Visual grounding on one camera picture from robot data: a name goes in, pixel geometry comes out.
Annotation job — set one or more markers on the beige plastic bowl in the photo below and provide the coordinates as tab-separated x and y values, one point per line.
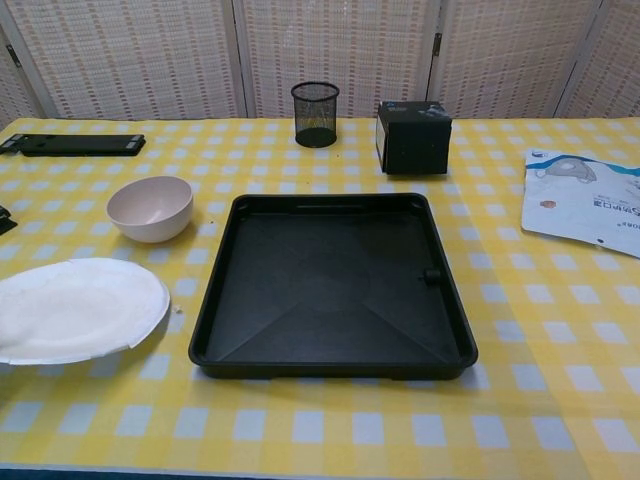
150	210

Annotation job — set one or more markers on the white paper plate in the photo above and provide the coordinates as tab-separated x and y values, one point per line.
85	315

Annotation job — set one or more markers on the black square plastic tray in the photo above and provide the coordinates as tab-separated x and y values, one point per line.
330	300

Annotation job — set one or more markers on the black mesh pen holder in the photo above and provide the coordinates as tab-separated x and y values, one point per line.
315	122

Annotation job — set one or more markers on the black cardboard box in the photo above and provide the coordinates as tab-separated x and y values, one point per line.
417	147

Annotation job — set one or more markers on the yellow white checked tablecloth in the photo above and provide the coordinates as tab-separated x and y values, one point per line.
540	350

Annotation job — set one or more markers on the woven folding screen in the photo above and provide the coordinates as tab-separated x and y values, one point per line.
150	55

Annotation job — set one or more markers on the white blue mask package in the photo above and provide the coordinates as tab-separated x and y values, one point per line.
575	205

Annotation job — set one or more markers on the black flat folding stand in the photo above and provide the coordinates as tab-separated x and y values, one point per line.
75	145

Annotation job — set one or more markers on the black stapler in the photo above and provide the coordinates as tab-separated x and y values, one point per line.
6	222

